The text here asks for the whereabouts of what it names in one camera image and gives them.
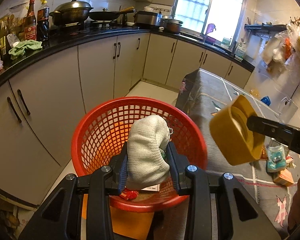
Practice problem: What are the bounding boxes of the yellow square container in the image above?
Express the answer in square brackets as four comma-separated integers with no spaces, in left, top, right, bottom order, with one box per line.
[209,95,265,166]

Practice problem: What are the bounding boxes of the long white medicine box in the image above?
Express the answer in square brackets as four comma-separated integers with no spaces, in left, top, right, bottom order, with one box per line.
[141,184,160,192]

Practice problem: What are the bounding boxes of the red snack packaging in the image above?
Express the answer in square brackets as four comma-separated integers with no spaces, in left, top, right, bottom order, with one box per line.
[120,188,139,200]

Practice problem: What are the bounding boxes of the red mesh basket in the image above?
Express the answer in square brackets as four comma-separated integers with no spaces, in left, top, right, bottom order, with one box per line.
[71,97,207,212]

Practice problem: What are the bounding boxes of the white knitted cloth bundle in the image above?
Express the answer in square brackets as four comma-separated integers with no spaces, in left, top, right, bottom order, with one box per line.
[126,115,170,190]

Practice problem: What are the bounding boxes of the green tissue pack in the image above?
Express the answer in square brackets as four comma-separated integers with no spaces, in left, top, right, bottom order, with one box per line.
[266,145,287,173]

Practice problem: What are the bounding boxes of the orange box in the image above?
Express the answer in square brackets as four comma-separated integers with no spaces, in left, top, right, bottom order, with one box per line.
[273,169,294,187]

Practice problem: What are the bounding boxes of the kitchen base cabinets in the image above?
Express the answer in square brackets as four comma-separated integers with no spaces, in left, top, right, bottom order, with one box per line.
[0,30,254,206]

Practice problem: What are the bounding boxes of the clear glass pitcher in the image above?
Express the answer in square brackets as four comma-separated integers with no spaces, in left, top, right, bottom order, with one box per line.
[278,97,299,124]

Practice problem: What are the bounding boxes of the grey patterned tablecloth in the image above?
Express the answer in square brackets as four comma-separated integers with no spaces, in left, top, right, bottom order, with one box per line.
[157,69,300,239]

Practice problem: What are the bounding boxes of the blue plastic bag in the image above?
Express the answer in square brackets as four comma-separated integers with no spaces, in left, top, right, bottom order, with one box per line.
[260,96,271,106]

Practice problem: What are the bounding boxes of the hanging plastic bags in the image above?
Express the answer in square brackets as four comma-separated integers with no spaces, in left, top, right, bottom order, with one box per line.
[261,21,300,72]

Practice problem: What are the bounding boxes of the purple item at window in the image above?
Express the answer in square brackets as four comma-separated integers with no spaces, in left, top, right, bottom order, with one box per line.
[205,23,216,35]

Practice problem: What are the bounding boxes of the brown pot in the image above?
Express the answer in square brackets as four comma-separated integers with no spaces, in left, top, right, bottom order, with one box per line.
[161,18,183,34]

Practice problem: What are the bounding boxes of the green cloth on counter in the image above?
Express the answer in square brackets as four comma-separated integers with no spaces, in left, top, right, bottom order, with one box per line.
[8,40,42,60]

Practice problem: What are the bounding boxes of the dark soy sauce bottle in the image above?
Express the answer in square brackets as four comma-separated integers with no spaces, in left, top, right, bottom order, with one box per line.
[37,0,50,42]

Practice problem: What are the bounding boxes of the steel rice cooker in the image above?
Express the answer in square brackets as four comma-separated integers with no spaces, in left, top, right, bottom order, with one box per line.
[134,11,162,27]

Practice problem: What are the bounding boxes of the red label sauce bottle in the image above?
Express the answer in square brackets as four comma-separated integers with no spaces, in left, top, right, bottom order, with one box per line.
[24,0,37,40]

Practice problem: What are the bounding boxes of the covered steel wok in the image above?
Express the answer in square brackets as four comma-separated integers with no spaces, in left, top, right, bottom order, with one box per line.
[49,0,93,26]

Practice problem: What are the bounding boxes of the black frying pan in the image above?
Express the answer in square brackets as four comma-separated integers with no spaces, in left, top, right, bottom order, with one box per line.
[89,7,136,22]

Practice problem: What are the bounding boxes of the black power cable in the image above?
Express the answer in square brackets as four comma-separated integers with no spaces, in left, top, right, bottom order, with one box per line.
[285,63,300,106]

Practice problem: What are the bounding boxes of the wall shelf rack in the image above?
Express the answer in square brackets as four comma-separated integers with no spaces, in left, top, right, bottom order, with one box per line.
[244,23,287,34]

